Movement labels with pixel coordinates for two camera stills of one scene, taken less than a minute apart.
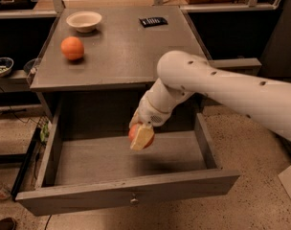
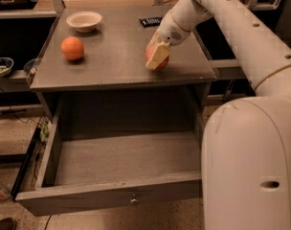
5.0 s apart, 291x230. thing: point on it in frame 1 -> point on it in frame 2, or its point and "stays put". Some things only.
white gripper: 149,112 -> 169,30
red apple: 132,130 -> 163,64
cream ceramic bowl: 84,21 stays put
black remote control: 153,21 stays put
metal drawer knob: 134,200 stays put
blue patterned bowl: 2,66 stays put
